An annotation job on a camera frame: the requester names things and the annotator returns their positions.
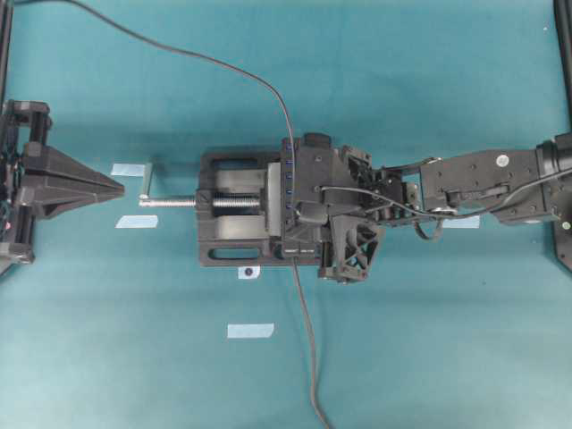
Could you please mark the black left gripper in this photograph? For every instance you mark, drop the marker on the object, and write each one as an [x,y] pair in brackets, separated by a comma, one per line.
[17,221]

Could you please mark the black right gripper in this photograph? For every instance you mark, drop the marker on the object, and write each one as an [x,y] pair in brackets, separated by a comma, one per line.
[329,176]

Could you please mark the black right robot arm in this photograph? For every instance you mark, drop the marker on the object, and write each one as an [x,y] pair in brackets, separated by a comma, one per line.
[516,186]

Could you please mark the blue tape strip under arm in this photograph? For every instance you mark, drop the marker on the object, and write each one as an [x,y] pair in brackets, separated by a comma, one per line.
[472,222]

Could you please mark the black multi-port USB hub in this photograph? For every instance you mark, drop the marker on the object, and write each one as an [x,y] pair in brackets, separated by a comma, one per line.
[296,242]

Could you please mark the blue tape strip upper left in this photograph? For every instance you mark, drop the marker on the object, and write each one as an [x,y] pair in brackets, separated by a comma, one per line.
[128,170]

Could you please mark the blue tape strip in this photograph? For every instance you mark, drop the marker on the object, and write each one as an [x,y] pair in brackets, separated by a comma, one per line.
[250,331]
[137,221]
[128,170]

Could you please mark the blue tape strip middle left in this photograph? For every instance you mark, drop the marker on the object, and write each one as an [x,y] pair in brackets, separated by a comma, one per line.
[137,221]

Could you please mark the black bench vise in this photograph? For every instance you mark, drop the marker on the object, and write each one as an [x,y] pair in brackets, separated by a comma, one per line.
[239,207]

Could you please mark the white sticker with dark dot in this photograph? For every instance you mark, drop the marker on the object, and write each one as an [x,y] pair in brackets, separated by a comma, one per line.
[248,272]

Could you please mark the blue tape strip bottom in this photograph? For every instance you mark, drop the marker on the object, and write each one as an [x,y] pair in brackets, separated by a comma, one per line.
[250,331]

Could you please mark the black frame rail left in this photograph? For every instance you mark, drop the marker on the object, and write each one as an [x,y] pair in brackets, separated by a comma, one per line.
[6,21]

